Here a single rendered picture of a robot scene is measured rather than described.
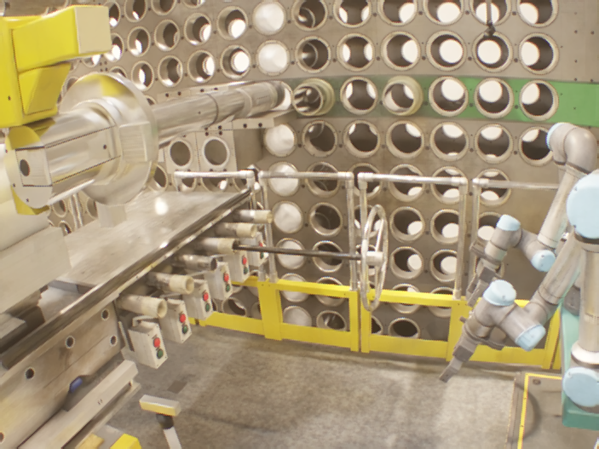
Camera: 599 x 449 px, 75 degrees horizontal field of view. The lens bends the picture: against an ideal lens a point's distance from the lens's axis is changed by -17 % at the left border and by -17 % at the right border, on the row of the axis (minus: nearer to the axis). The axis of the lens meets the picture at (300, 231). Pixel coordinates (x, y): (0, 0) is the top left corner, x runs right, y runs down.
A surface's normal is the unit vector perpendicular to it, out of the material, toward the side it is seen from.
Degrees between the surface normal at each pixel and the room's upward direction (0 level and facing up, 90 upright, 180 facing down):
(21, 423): 90
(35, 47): 90
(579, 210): 82
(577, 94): 90
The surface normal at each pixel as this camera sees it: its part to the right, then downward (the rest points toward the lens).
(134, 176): -0.36, 0.37
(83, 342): 0.93, 0.06
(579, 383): -0.73, 0.41
